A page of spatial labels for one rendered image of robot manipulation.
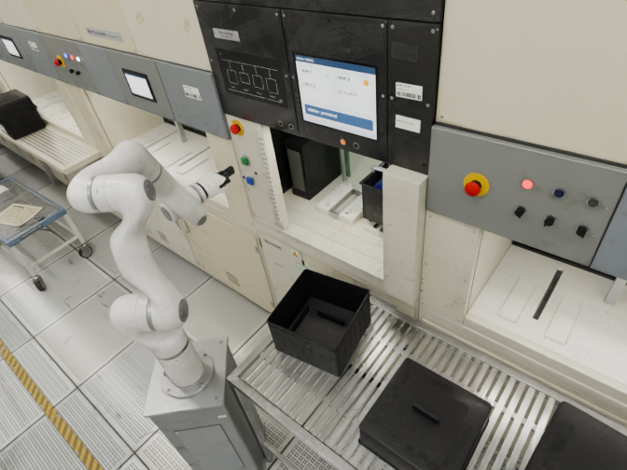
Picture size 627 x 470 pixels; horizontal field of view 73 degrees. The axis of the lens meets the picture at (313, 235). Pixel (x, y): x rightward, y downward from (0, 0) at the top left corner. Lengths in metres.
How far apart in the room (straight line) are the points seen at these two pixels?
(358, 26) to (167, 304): 0.92
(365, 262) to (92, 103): 1.97
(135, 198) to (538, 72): 0.98
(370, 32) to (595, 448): 1.13
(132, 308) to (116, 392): 1.43
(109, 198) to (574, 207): 1.13
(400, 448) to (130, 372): 1.86
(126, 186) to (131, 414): 1.69
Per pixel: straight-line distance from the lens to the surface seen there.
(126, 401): 2.72
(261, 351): 1.65
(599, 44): 1.01
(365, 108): 1.26
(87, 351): 3.06
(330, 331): 1.65
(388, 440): 1.35
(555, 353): 1.57
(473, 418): 1.40
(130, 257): 1.28
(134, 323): 1.39
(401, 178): 1.24
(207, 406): 1.60
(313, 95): 1.37
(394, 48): 1.15
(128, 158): 1.31
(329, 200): 1.99
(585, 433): 1.29
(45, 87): 4.49
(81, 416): 2.80
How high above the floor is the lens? 2.11
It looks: 41 degrees down
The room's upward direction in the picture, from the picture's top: 9 degrees counter-clockwise
